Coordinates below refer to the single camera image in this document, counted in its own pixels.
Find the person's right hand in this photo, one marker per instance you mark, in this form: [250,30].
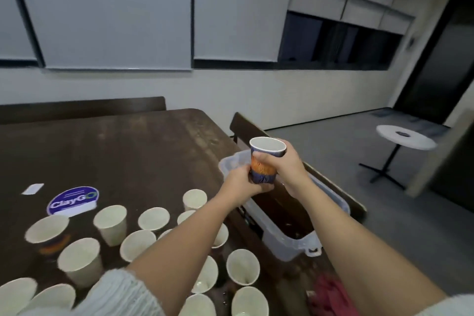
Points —
[292,173]

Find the person's left hand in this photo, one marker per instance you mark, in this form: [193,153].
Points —
[241,182]

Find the orange blue patterned paper cup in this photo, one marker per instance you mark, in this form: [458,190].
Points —
[265,158]

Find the dark red cloth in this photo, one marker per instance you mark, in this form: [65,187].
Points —
[329,297]

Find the dark wooden chair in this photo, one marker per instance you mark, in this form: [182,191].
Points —
[81,108]
[244,127]

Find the person's right forearm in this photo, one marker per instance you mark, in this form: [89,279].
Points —
[370,260]

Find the group of paper cups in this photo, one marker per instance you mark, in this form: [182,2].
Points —
[81,260]

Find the white wall panel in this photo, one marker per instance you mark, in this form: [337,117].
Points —
[15,16]
[107,12]
[241,5]

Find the person's left forearm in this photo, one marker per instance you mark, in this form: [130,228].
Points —
[185,253]

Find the round blue sticker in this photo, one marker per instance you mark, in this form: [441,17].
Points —
[72,199]

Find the clear plastic storage bin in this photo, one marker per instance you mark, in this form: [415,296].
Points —
[233,164]

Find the dark window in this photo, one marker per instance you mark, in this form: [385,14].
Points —
[341,45]

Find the round white side table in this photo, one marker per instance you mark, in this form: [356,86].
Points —
[406,136]

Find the dark wooden table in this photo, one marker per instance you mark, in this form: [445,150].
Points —
[111,149]

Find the small white paper label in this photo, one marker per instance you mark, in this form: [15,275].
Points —
[32,188]

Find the white paper cup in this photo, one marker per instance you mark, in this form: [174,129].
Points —
[195,199]

